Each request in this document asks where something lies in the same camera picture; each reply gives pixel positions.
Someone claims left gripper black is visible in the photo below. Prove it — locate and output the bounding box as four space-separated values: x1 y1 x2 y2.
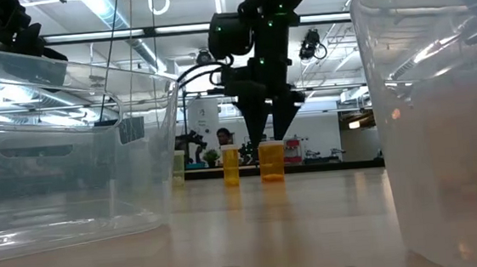
0 0 70 92

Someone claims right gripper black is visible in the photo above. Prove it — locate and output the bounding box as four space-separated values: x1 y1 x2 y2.
231 53 310 152

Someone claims large amber medicine bottle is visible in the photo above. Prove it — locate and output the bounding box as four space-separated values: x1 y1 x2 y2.
257 139 287 184

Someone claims small amber medicine bottle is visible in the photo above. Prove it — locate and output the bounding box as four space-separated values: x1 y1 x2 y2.
220 143 242 188

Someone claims small pale yellow medicine bottle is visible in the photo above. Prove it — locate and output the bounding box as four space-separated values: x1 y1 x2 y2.
170 149 188 188

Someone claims clear plastic bin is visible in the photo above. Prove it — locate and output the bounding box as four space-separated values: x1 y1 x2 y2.
0 27 192 264
349 0 477 267

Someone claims red white shelf unit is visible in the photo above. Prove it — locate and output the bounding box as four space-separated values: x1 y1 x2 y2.
282 134 306 166

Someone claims person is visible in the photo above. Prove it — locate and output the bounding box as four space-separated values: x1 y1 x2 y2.
214 127 236 148

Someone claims white banner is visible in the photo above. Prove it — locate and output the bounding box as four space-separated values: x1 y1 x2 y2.
185 97 224 166

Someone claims small green potted plant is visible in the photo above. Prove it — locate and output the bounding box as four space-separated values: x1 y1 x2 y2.
202 148 222 169

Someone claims thin black rectangular stand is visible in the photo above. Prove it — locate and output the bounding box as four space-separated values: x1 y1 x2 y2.
180 86 242 173

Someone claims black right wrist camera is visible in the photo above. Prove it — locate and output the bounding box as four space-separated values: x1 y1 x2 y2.
219 62 262 98

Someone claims silver ceiling duct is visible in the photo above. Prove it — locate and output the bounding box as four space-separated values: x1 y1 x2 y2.
74 0 169 81

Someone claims black aluminium table frame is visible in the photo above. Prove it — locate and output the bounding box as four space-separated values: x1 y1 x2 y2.
184 155 386 183

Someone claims black hanging cord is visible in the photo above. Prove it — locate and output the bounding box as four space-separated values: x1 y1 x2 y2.
89 0 131 122

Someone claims black ceiling-hung camera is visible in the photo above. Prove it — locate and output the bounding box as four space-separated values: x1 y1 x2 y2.
296 27 328 62

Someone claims white hanging ring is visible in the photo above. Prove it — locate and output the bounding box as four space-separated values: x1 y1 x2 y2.
146 0 173 17

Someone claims black wall screen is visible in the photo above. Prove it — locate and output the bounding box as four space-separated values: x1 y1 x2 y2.
117 115 147 146

